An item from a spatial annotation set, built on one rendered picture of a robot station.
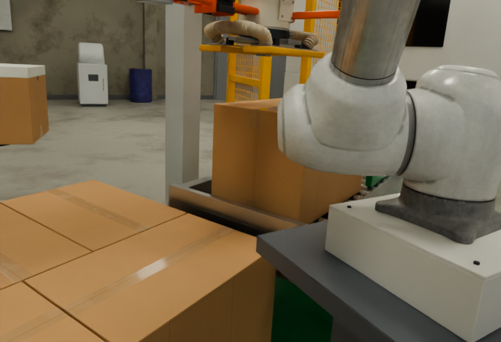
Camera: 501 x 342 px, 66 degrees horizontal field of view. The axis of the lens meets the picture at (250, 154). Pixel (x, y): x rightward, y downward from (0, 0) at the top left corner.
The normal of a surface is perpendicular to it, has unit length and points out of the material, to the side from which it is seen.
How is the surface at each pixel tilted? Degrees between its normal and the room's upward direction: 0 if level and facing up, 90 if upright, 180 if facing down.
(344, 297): 0
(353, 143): 119
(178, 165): 90
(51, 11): 90
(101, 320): 0
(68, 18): 90
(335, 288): 0
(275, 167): 90
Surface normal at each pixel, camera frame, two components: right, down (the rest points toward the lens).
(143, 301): 0.05, -0.97
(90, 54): 0.43, -0.09
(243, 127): -0.58, 0.16
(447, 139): -0.10, 0.15
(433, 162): -0.20, 0.38
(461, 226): 0.00, -0.90
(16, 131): 0.28, 0.24
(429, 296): -0.86, 0.07
